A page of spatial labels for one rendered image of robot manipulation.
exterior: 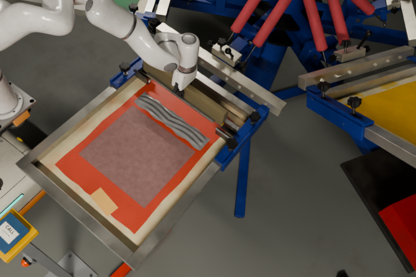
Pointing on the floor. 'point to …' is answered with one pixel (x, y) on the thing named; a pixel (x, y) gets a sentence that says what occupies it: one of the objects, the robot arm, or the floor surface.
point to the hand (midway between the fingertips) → (183, 89)
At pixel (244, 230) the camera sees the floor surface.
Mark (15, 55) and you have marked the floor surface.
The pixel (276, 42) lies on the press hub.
